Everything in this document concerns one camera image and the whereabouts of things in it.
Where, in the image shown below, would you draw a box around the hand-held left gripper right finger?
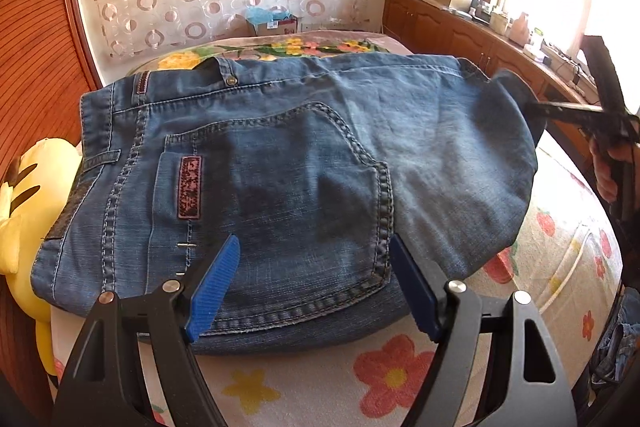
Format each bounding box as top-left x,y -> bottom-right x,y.
387,233 -> 581,427

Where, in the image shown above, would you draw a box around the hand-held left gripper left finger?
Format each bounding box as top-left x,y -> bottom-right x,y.
52,233 -> 242,427

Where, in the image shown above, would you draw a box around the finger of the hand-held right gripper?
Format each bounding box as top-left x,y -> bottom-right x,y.
522,101 -> 602,128

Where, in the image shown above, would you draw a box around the blue denim pants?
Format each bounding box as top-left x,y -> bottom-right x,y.
30,54 -> 541,355

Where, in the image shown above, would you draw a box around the person's right hand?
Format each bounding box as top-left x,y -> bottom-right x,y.
589,134 -> 623,204

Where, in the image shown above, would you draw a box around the wooden sideboard cabinet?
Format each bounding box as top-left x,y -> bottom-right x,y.
382,0 -> 601,158

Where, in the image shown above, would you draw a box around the white flower-print blanket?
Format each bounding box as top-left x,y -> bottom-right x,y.
50,127 -> 626,427

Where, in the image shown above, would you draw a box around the yellow plush toy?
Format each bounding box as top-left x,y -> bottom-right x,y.
0,137 -> 83,375

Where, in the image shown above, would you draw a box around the crumpled blue cloth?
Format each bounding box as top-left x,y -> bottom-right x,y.
590,297 -> 640,388

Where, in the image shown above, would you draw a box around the grey floral bedspread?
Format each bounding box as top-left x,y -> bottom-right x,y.
125,32 -> 416,75

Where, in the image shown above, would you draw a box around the small open cardboard box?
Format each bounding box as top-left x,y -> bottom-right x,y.
245,6 -> 301,36

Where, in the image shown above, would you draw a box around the wooden slatted wardrobe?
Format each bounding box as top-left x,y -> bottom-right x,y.
0,0 -> 106,188

